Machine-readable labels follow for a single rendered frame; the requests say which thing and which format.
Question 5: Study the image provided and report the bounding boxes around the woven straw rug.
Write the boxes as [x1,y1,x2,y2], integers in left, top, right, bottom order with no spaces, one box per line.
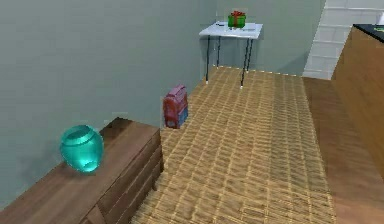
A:
[130,65,338,224]

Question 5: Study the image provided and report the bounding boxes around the white table with black legs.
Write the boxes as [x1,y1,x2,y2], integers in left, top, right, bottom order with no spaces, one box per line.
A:
[198,21,264,90]

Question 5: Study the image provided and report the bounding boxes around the brown wooden chest of drawers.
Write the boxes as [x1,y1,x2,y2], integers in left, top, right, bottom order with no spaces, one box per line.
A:
[0,116,165,224]

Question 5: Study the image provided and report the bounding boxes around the teal glass vase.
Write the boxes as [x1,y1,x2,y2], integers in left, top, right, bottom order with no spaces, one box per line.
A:
[59,124,105,174]

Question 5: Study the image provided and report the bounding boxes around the red and blue backpack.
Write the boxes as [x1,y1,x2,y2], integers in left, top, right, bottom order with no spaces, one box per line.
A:
[162,83,190,130]

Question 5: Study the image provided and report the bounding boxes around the wooden counter with black top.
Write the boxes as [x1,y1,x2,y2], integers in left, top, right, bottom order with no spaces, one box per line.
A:
[331,23,384,181]

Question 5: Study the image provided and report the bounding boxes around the green gift box red ribbon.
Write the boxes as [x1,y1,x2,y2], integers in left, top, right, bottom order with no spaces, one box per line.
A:
[227,10,247,29]

